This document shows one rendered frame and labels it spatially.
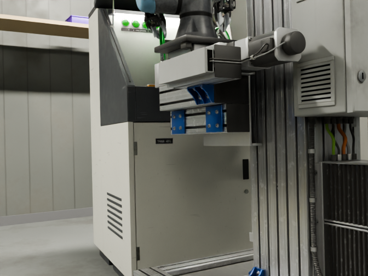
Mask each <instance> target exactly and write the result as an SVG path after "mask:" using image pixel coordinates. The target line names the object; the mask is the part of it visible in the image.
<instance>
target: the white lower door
mask: <svg viewBox="0 0 368 276"><path fill-rule="evenodd" d="M133 133H134V180H135V226H136V270H138V269H144V268H150V267H155V266H161V265H167V264H170V263H176V262H182V261H187V260H193V259H197V258H202V257H208V256H214V255H219V254H225V253H229V252H234V251H240V250H245V249H251V248H254V245H253V242H251V241H250V238H249V232H252V217H251V172H250V146H204V136H203V134H193V135H171V126H170V122H160V123H133Z"/></svg>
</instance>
